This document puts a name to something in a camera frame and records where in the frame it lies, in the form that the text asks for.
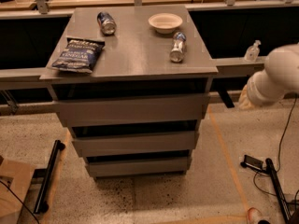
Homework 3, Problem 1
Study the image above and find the black cable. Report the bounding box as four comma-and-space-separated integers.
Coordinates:
0, 179, 41, 224
252, 93, 299, 203

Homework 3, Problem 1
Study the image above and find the grey middle drawer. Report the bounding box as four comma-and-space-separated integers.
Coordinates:
72, 131, 199, 157

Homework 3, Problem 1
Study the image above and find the grey drawer cabinet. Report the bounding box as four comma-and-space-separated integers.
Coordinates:
41, 6, 218, 166

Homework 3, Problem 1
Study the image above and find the grey metal rail shelf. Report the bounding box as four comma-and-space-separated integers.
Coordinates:
0, 56, 265, 91

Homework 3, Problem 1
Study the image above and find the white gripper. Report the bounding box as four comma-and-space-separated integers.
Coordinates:
238, 71, 285, 110

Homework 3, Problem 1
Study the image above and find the black floor device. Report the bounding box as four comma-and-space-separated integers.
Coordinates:
240, 155, 263, 172

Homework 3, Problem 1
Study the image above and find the grey bottom drawer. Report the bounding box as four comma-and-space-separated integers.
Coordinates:
86, 156, 192, 177

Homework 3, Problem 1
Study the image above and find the cardboard box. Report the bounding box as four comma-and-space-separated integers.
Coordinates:
0, 158, 35, 224

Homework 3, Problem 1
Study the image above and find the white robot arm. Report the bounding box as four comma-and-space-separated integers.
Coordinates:
238, 44, 299, 110

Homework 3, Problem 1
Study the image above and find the grey drawer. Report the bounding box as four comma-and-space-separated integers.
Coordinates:
86, 156, 192, 177
72, 131, 199, 157
55, 93, 209, 127

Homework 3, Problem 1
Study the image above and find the black cable right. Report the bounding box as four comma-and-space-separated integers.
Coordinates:
252, 93, 299, 203

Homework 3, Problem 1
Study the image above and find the black bar stand left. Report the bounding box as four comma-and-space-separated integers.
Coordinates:
33, 140, 65, 214

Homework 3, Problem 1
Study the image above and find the black cable left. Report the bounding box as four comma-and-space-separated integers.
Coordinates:
0, 179, 41, 224

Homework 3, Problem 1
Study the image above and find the grey top drawer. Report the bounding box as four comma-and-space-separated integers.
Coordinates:
55, 93, 209, 127

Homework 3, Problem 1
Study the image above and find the blue soda can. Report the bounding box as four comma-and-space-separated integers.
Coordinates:
97, 11, 117, 35

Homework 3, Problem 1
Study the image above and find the hand sanitizer pump bottle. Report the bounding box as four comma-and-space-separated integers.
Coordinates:
244, 40, 261, 62

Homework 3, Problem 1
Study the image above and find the black bar stand right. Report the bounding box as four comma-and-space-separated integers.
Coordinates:
265, 158, 299, 224

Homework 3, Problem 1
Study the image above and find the blue chip bag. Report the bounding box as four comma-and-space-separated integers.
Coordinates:
50, 37, 105, 74

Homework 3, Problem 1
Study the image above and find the black bar stand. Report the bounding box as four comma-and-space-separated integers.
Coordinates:
33, 140, 65, 214
265, 158, 299, 224

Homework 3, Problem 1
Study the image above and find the white paper bowl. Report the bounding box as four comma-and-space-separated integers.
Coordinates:
149, 13, 183, 34

